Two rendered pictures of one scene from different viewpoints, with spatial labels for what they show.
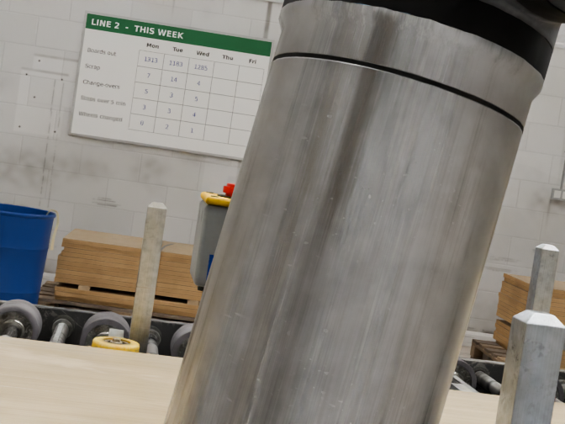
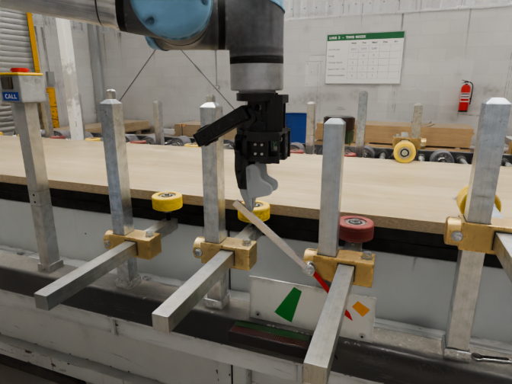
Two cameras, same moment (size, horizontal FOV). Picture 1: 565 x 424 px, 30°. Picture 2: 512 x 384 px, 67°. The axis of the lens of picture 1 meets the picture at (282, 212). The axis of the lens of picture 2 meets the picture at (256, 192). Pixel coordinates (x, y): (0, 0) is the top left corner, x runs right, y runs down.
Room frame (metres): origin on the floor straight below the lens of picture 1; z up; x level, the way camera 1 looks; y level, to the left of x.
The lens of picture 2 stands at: (0.26, -0.93, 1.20)
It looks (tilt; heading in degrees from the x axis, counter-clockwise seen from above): 16 degrees down; 29
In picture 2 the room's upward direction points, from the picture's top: straight up
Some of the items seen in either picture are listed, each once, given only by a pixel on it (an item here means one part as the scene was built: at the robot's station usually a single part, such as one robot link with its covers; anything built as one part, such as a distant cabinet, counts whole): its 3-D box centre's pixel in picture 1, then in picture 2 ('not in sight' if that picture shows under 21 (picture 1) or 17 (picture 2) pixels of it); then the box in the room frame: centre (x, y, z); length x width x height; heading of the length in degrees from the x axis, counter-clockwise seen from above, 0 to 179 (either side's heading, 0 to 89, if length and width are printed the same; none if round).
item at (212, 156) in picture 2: not in sight; (214, 215); (0.92, -0.47, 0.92); 0.04 x 0.04 x 0.48; 8
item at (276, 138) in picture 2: not in sight; (261, 128); (0.86, -0.62, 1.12); 0.09 x 0.08 x 0.12; 98
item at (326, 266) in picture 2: not in sight; (338, 264); (0.96, -0.74, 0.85); 0.14 x 0.06 x 0.05; 98
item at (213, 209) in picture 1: (240, 246); (23, 89); (0.85, 0.03, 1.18); 0.07 x 0.07 x 0.08; 8
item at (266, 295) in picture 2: not in sight; (308, 308); (0.93, -0.70, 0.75); 0.26 x 0.01 x 0.10; 98
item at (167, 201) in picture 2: not in sight; (168, 213); (1.02, -0.25, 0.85); 0.08 x 0.08 x 0.11
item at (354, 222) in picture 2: not in sight; (353, 243); (1.06, -0.75, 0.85); 0.08 x 0.08 x 0.11
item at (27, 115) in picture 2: not in sight; (38, 190); (0.85, 0.03, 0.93); 0.05 x 0.05 x 0.45; 8
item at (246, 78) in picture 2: not in sight; (257, 79); (0.86, -0.61, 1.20); 0.10 x 0.09 x 0.05; 8
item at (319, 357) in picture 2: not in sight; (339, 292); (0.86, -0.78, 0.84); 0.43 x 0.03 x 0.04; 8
